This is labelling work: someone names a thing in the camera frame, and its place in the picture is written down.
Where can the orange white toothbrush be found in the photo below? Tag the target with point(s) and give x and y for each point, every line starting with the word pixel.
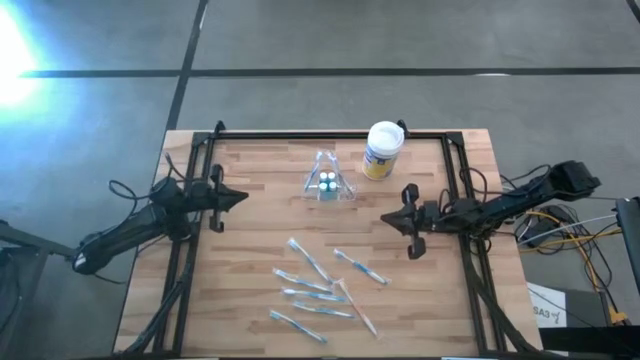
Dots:
pixel 357 306

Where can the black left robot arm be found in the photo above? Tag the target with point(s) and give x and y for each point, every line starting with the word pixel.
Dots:
pixel 130 227

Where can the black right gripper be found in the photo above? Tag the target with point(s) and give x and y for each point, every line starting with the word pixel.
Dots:
pixel 425 217

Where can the black power adapter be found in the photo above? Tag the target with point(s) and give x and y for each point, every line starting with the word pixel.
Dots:
pixel 542 232

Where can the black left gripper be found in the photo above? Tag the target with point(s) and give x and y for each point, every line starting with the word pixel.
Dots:
pixel 205 197

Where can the clear acrylic organizer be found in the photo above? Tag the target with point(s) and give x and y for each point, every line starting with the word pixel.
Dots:
pixel 327 196

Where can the dark laptop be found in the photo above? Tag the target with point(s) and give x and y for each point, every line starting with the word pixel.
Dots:
pixel 630 240

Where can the yellow Lysol wipes canister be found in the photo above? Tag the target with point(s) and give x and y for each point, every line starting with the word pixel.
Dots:
pixel 382 150

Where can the white paper sign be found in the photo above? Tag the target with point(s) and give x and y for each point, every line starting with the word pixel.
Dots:
pixel 547 307

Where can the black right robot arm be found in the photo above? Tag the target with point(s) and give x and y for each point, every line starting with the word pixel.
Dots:
pixel 505 205

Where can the black floor stand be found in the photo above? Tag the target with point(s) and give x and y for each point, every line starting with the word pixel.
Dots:
pixel 35 242

